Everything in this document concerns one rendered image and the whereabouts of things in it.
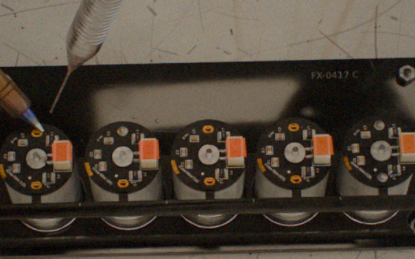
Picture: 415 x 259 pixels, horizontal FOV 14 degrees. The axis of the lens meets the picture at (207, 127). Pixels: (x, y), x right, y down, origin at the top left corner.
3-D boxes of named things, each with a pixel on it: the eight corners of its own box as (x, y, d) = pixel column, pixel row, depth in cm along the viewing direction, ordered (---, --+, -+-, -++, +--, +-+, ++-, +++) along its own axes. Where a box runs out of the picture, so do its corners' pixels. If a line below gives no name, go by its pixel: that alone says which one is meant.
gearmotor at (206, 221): (173, 169, 61) (170, 119, 56) (242, 168, 61) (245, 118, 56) (174, 236, 60) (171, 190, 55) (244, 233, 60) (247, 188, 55)
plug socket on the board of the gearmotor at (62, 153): (47, 147, 56) (45, 140, 55) (73, 146, 56) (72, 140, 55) (46, 170, 56) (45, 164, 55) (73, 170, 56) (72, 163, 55)
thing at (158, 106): (-15, 265, 61) (-19, 256, 60) (-11, 77, 64) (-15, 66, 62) (434, 254, 61) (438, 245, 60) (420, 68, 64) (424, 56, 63)
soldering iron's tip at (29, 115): (46, 126, 56) (25, 104, 56) (49, 125, 56) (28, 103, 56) (36, 136, 56) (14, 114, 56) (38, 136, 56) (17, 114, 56)
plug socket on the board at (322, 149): (304, 141, 56) (305, 134, 55) (330, 140, 56) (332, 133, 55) (305, 164, 56) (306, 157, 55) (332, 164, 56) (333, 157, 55)
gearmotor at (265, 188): (252, 168, 61) (256, 117, 56) (321, 166, 61) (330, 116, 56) (254, 233, 60) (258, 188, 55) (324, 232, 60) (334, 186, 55)
